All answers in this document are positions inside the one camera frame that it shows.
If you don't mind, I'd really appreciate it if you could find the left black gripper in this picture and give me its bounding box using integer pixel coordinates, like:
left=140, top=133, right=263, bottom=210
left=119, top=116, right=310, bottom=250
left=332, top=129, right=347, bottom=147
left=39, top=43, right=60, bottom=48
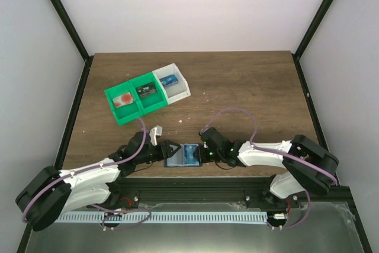
left=136, top=140, right=182, bottom=165

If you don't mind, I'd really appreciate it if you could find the blue leather card holder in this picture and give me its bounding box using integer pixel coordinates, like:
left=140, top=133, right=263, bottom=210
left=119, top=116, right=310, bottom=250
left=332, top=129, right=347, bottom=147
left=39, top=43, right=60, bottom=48
left=164, top=144, right=202, bottom=168

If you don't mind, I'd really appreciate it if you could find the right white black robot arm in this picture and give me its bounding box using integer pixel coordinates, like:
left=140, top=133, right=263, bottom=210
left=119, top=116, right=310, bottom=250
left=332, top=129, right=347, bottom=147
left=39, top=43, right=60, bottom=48
left=194, top=127, right=339, bottom=207

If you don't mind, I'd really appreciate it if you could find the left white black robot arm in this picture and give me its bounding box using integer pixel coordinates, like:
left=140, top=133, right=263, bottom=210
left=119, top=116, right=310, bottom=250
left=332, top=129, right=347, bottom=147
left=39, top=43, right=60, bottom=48
left=15, top=132, right=181, bottom=232

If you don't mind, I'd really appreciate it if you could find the black credit card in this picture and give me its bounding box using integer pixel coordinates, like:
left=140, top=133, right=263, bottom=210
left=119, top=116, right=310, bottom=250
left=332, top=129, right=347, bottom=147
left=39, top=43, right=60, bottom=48
left=136, top=82, right=156, bottom=98

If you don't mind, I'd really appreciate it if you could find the white red credit card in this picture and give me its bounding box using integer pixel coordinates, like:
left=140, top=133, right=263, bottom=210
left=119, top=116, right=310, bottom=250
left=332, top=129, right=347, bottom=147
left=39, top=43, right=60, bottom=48
left=113, top=92, right=134, bottom=108

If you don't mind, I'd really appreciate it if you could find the blue credit card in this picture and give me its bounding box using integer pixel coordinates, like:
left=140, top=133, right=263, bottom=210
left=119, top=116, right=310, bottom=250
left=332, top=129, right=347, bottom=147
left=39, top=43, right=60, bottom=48
left=159, top=73, right=179, bottom=88

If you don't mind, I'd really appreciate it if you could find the middle green bin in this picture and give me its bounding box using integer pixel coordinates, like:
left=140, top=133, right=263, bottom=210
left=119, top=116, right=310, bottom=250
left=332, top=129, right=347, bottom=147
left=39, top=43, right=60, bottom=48
left=130, top=72, right=168, bottom=115

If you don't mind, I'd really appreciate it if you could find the green bin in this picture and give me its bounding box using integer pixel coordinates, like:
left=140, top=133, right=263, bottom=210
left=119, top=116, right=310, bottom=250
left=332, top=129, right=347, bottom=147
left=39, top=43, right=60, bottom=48
left=104, top=81, right=143, bottom=126
left=130, top=72, right=168, bottom=115

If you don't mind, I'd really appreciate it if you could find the left green bin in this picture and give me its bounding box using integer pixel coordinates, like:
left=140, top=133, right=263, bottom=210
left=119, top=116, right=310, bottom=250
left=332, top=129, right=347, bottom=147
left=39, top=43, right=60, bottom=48
left=104, top=81, right=143, bottom=126

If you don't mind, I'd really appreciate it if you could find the white bin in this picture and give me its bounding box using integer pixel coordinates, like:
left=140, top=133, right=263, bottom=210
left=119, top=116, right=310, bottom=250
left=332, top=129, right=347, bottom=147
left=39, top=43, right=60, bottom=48
left=152, top=63, right=191, bottom=105

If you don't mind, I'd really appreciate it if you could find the grey metal sheet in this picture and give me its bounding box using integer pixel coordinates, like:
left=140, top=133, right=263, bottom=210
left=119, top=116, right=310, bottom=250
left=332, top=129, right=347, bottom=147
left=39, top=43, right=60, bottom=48
left=26, top=201, right=365, bottom=252

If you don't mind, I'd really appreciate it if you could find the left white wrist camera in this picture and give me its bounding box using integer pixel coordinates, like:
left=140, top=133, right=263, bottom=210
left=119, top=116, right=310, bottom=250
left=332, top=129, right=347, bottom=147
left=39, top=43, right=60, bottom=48
left=149, top=125, right=163, bottom=146

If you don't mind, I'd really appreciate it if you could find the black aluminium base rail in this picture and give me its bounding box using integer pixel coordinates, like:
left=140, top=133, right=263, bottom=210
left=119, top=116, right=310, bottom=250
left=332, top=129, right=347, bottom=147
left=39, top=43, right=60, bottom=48
left=38, top=177, right=352, bottom=211

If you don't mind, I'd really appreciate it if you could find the left black side rail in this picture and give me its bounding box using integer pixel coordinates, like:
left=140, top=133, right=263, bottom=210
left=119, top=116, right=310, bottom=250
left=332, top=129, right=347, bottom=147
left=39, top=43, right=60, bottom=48
left=54, top=55, right=94, bottom=170

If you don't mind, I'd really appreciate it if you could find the black side rail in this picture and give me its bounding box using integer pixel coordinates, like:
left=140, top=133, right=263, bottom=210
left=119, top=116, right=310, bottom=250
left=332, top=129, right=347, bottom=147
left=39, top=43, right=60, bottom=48
left=284, top=56, right=339, bottom=196
left=54, top=55, right=94, bottom=170

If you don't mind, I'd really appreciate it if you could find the right black side rail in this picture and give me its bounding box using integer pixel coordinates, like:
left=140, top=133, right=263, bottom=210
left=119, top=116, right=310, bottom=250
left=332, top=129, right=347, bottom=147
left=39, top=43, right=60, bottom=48
left=284, top=56, right=339, bottom=196

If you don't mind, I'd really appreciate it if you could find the light blue slotted cable duct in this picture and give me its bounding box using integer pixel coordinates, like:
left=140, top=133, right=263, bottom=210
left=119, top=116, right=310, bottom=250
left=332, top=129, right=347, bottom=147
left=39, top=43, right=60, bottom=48
left=56, top=211, right=268, bottom=225

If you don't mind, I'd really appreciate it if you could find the right black frame post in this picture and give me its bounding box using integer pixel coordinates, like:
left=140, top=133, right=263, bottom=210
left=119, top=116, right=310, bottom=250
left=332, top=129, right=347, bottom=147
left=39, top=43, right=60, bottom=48
left=294, top=0, right=334, bottom=58

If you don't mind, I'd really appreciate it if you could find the black frame post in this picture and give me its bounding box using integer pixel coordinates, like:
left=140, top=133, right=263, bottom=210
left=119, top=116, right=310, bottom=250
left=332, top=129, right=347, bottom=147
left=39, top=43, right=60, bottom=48
left=50, top=0, right=90, bottom=62
left=294, top=0, right=334, bottom=58

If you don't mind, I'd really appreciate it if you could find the left black frame post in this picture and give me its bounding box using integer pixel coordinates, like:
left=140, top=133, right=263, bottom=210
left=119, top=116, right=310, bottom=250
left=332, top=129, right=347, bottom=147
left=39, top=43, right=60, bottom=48
left=50, top=0, right=90, bottom=62

